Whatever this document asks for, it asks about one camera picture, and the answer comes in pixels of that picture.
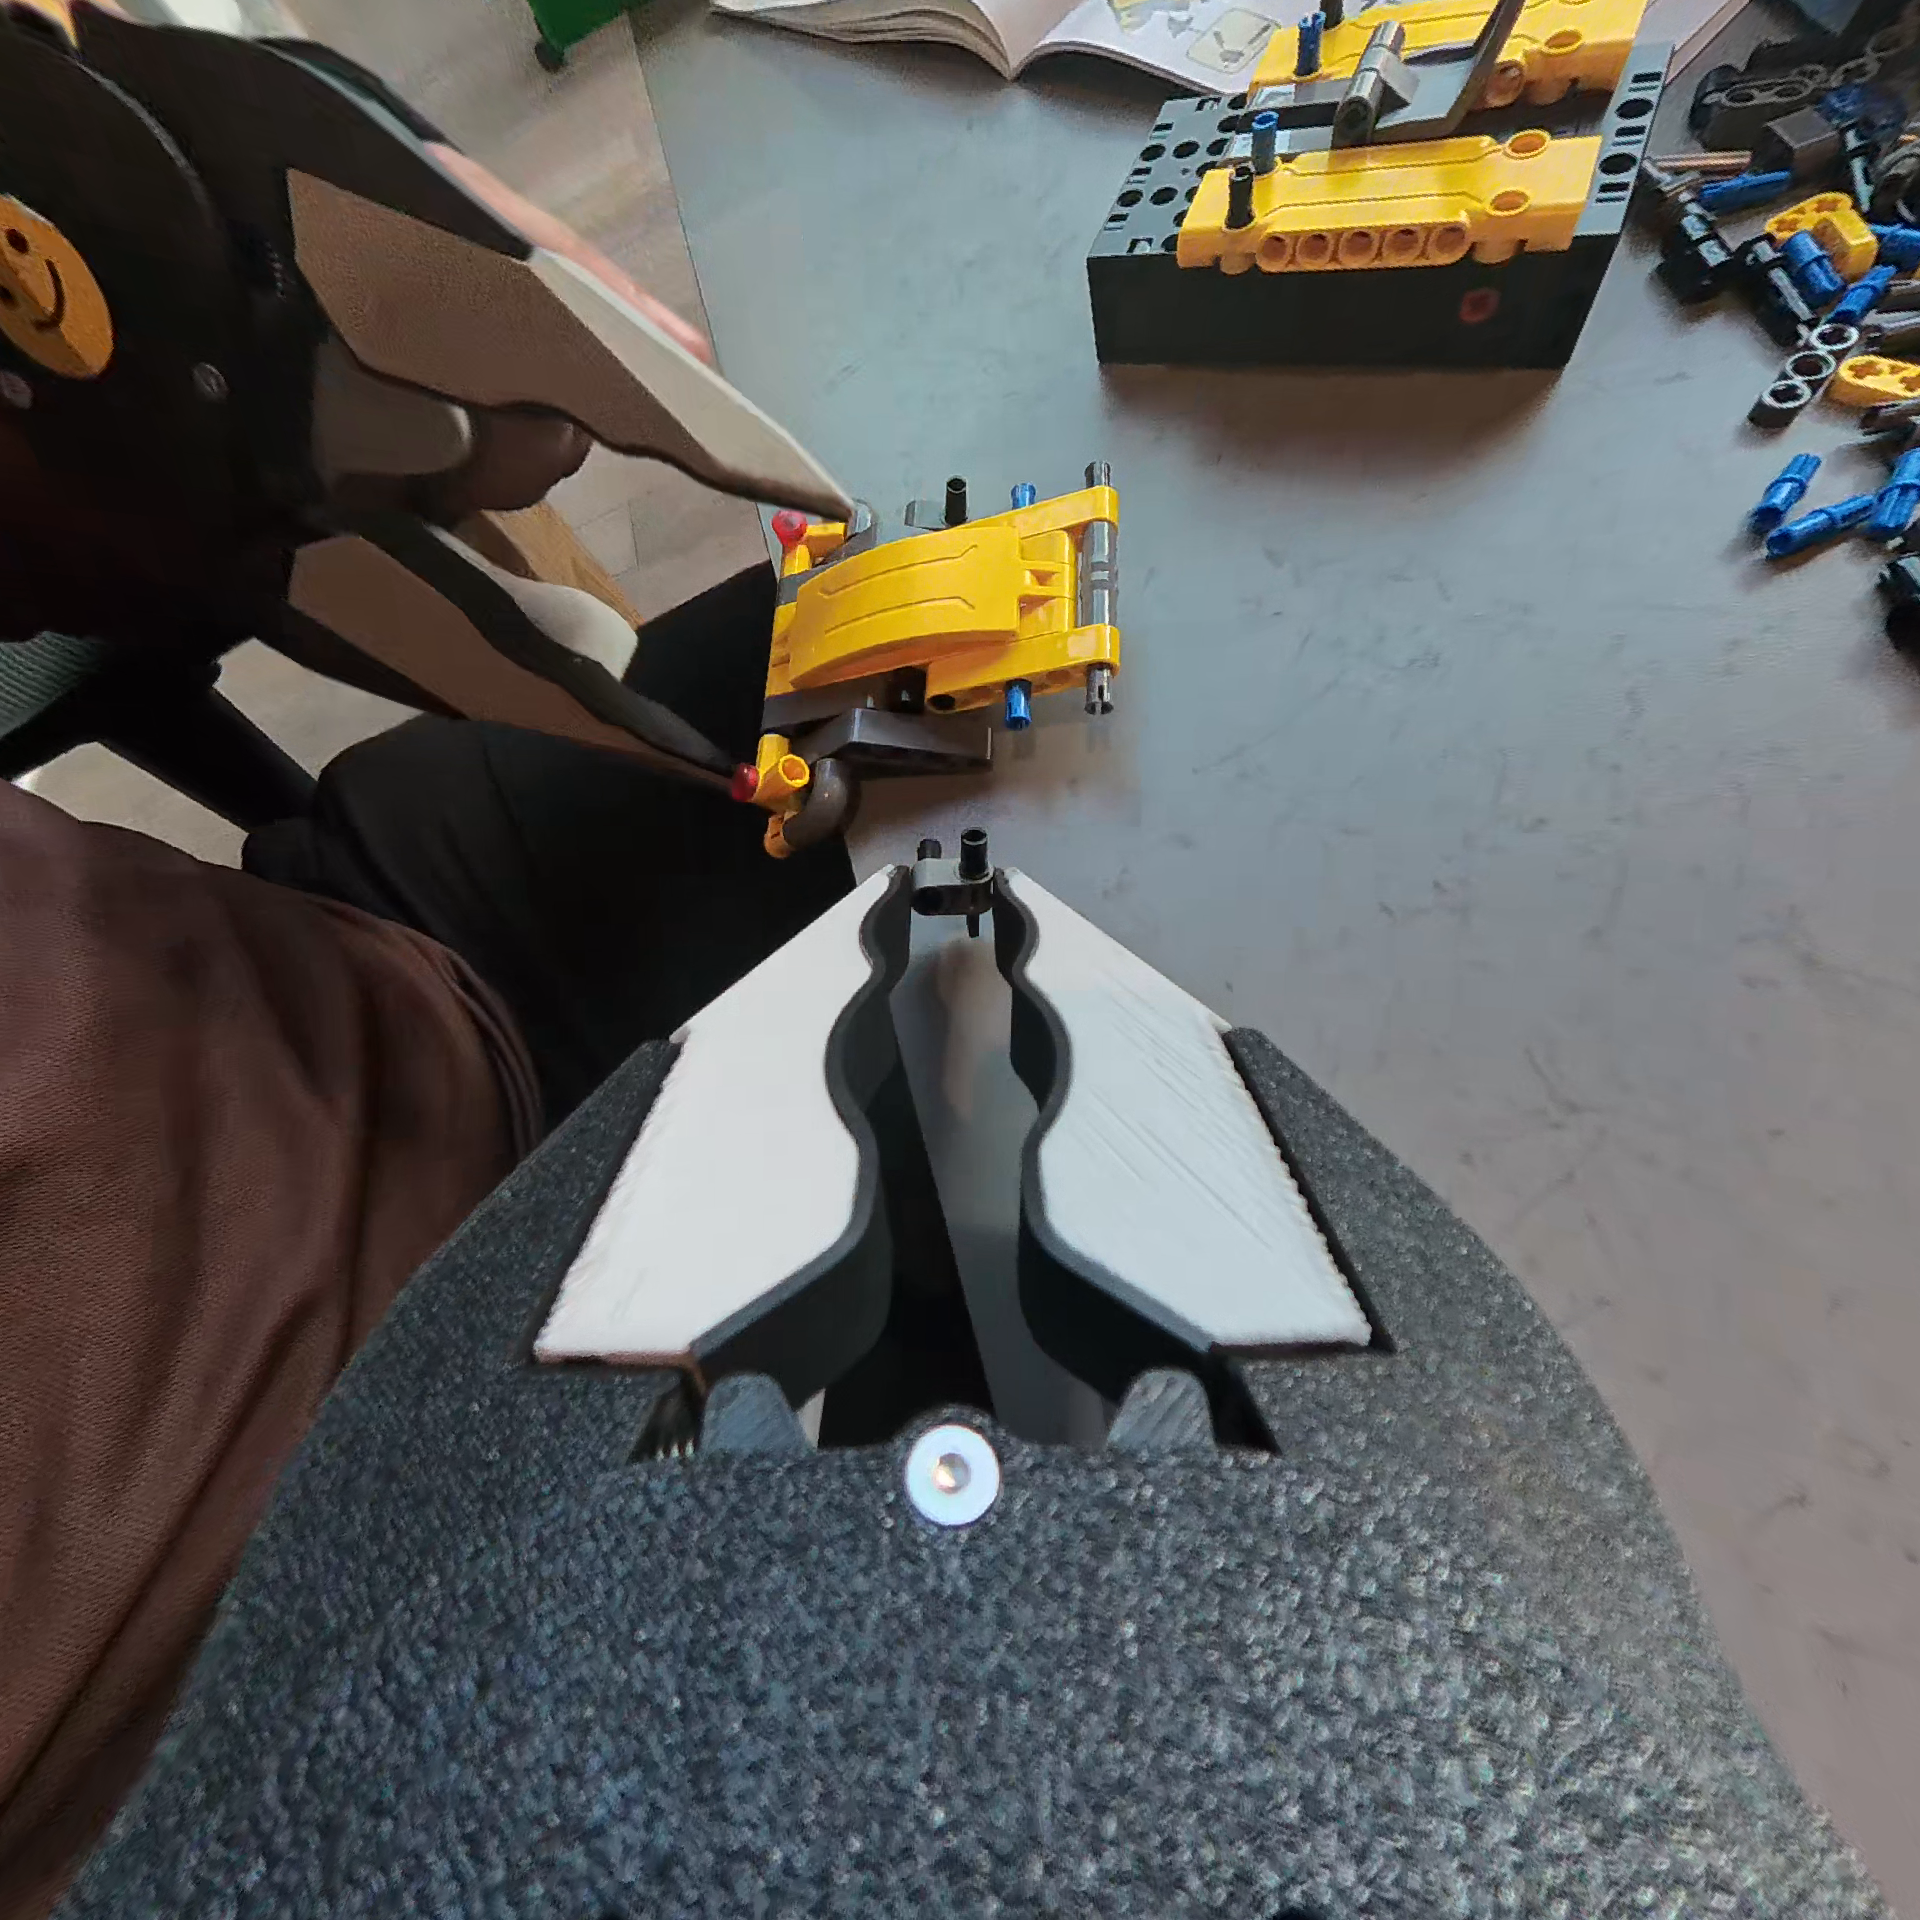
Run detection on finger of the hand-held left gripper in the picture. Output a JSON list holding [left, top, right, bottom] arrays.
[[282, 168, 856, 522], [227, 517, 751, 790]]

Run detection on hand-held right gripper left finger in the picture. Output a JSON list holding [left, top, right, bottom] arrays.
[[536, 868, 913, 1409]]

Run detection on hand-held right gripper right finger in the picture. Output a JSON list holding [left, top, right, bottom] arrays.
[[990, 868, 1376, 1381]]

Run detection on yellow curved panel assembly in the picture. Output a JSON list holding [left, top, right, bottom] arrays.
[[734, 456, 1127, 859]]

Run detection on grey desk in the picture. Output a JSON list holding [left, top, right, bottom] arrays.
[[630, 0, 1920, 1920]]

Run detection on person's left hand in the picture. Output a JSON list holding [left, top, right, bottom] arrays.
[[436, 134, 714, 363]]

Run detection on person's black trousers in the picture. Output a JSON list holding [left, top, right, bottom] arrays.
[[240, 562, 865, 1128]]

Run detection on black chair armrest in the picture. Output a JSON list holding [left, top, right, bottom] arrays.
[[0, 630, 228, 750]]

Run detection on open instruction booklet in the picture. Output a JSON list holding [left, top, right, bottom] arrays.
[[711, 0, 1742, 92]]

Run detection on black block with yellow beams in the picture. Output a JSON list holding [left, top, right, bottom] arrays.
[[1087, 0, 1679, 377]]

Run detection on pile of small building pieces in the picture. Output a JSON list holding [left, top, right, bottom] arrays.
[[1643, 0, 1920, 648]]

